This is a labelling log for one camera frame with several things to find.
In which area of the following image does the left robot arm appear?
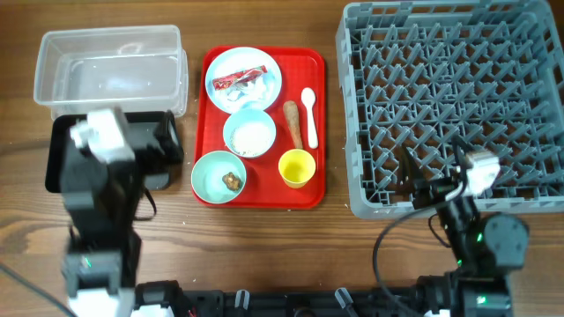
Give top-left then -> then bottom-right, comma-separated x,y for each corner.
59,108 -> 184,316

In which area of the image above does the clear plastic bin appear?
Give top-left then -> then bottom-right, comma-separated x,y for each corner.
33,25 -> 189,118

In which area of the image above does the white plastic spoon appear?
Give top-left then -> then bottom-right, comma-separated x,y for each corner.
301,87 -> 318,149

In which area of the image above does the light blue bowl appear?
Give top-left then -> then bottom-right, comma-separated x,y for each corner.
223,109 -> 277,159

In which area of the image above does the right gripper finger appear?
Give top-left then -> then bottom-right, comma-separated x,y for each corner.
451,135 -> 474,171
399,146 -> 424,194

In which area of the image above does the black plastic bin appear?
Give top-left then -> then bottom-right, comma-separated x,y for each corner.
44,110 -> 180,194

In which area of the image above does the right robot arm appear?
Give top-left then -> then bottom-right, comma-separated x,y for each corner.
398,136 -> 530,316

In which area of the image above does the red snack wrapper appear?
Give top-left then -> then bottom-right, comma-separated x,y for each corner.
212,65 -> 268,91

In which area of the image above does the brown food scrap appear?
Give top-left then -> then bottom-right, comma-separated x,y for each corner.
222,172 -> 242,192

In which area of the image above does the white rice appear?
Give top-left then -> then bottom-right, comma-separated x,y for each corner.
231,122 -> 273,158

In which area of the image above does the light blue plate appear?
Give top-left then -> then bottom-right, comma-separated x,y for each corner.
204,47 -> 282,114

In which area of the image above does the mint green bowl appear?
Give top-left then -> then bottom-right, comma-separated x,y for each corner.
191,151 -> 247,204

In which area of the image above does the grey dishwasher rack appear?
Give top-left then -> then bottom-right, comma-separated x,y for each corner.
336,1 -> 563,218

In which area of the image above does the white tissue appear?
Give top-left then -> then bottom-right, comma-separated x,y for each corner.
224,75 -> 269,101

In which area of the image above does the yellow plastic cup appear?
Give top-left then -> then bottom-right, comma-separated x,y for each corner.
278,149 -> 316,188

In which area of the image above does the brown carrot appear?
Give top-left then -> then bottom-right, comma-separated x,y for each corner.
283,100 -> 303,149

